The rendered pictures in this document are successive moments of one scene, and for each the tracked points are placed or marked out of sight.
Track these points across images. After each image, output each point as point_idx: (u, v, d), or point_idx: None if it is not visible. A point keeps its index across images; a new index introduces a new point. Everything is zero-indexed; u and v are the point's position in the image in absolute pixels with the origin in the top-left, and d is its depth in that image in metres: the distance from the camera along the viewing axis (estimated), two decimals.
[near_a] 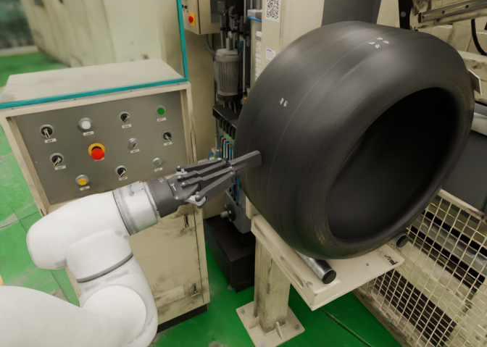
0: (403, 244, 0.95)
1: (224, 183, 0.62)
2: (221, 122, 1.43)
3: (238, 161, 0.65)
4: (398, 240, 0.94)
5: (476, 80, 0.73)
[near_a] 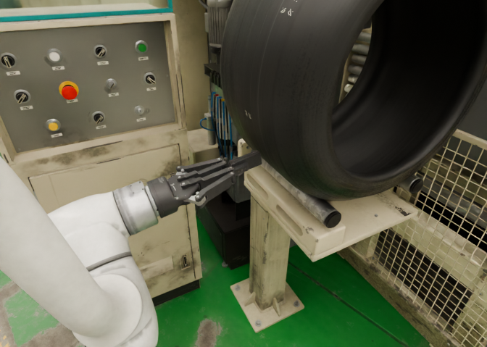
0: (420, 185, 0.83)
1: (224, 183, 0.62)
2: (213, 75, 1.30)
3: (238, 161, 0.65)
4: (413, 193, 0.84)
5: None
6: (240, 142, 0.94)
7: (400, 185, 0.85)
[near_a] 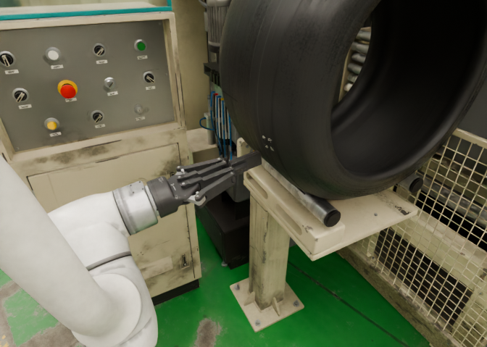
0: (417, 185, 0.82)
1: (224, 183, 0.62)
2: (212, 74, 1.30)
3: (238, 161, 0.65)
4: (421, 182, 0.84)
5: None
6: (240, 141, 0.93)
7: None
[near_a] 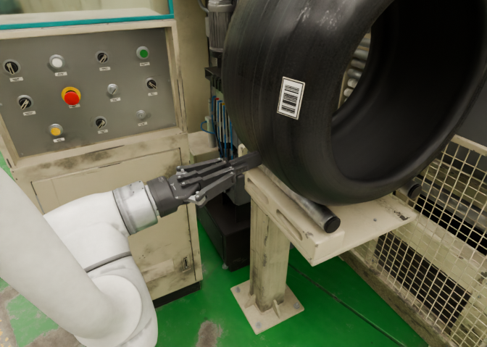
0: (417, 193, 0.84)
1: (224, 183, 0.62)
2: (214, 80, 1.31)
3: (238, 161, 0.65)
4: (408, 193, 0.83)
5: (291, 105, 0.51)
6: (241, 147, 0.95)
7: None
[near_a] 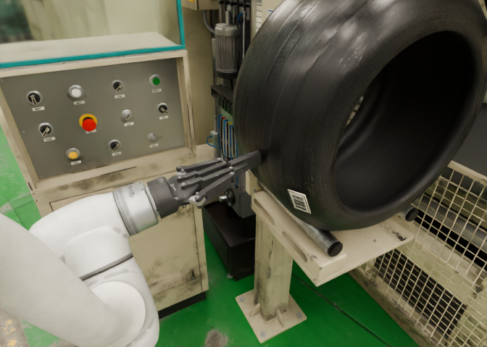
0: (413, 217, 0.90)
1: (224, 183, 0.62)
2: (220, 100, 1.37)
3: (238, 161, 0.65)
4: (406, 215, 0.89)
5: (302, 206, 0.65)
6: (248, 170, 1.01)
7: None
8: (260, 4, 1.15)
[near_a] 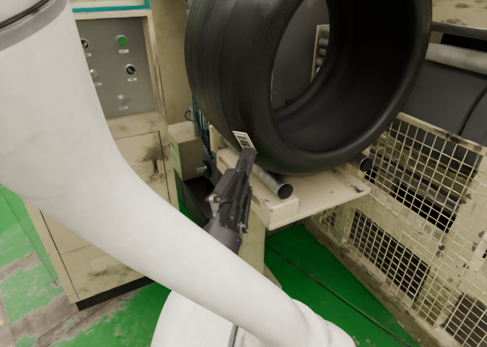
0: (365, 167, 0.92)
1: (224, 177, 0.61)
2: None
3: (235, 167, 0.66)
4: (366, 158, 0.91)
5: (248, 145, 0.69)
6: (211, 127, 1.03)
7: (364, 154, 0.94)
8: None
